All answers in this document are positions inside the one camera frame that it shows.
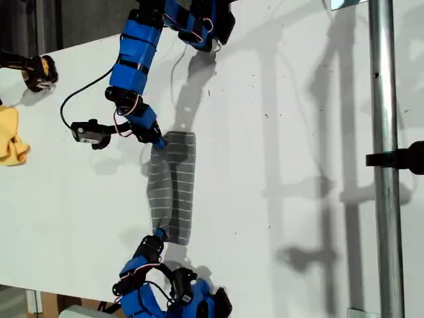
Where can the grey striped towel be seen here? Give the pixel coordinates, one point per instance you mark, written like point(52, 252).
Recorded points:
point(183, 185)

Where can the white box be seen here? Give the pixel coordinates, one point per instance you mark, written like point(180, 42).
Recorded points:
point(79, 313)

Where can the black yellow power drill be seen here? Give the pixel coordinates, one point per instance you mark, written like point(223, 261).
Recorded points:
point(39, 71)

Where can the brown cardboard box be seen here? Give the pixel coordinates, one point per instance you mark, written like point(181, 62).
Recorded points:
point(49, 306)

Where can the white table leg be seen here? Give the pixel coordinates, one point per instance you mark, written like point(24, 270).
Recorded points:
point(33, 301)

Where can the yellow cloth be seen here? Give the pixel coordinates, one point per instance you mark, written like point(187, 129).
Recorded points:
point(10, 139)

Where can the dark shelving unit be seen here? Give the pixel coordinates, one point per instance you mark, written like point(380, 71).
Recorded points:
point(20, 26)

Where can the black clamp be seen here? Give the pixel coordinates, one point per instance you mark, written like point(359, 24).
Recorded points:
point(407, 157)

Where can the black camera stalk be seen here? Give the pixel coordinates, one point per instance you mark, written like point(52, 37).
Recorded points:
point(121, 130)
point(167, 270)

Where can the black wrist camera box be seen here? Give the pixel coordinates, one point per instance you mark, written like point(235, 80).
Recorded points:
point(86, 134)
point(183, 285)

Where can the steel post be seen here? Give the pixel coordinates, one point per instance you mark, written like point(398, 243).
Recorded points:
point(384, 99)

